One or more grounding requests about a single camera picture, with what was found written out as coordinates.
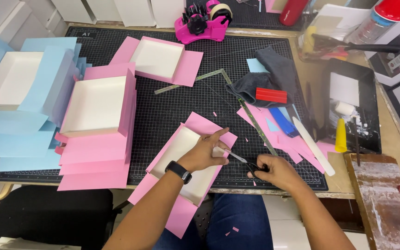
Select dark grey cloth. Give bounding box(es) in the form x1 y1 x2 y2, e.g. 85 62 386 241
225 46 298 108

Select person's blue jeans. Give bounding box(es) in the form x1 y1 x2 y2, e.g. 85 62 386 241
153 193 274 250

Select black wrist watch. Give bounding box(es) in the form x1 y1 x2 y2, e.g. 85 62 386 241
165 160 193 184

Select row of white boxes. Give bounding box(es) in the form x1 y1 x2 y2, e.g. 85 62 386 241
50 0 187 28

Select pink tape dispenser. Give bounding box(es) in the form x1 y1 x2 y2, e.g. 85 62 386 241
174 0 233 45

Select person's right hand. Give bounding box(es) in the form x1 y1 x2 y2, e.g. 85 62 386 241
247 154 305 192

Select pile of pink paper scraps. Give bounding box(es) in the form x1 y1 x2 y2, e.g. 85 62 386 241
236 103 339 174

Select light blue paper piece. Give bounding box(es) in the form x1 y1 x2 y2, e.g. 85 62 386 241
246 58 270 73

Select pink paper box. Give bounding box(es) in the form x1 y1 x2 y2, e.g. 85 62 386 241
128 112 238 239
109 36 204 87

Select red plastic scraper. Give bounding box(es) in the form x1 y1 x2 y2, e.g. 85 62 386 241
256 87 288 104

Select stack of pink wrapped boxes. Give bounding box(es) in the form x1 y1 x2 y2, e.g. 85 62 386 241
54 62 138 191

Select black glue tray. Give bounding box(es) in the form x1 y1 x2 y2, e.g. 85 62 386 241
320 58 382 155

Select wooden board with glue stains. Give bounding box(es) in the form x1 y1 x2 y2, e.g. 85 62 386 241
344 153 400 250

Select metal square ruler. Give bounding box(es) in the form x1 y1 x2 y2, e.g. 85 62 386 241
154 69 278 156

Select black handled scissors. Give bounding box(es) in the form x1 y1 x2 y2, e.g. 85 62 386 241
225 149 271 178

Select black handled brush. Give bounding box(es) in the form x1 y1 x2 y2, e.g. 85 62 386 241
312 33 400 54

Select person's left hand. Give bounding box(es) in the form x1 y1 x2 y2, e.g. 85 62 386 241
176 127 230 173

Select black cutting mat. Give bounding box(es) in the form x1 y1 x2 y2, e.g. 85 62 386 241
0 27 329 191

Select black chair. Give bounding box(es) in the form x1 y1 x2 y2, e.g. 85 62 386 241
0 185 131 250

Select stack of blue wrapped boxes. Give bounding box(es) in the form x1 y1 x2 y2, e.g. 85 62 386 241
0 35 93 172

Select white bone folder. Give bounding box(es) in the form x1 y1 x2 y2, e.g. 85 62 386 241
292 117 336 177

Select thin black brush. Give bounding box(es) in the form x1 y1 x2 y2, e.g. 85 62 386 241
352 116 361 167

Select blue utility knife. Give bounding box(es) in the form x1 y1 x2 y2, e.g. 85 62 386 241
269 107 300 138

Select clear bottle with red cap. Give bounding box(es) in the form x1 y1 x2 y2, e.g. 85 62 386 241
347 0 400 45

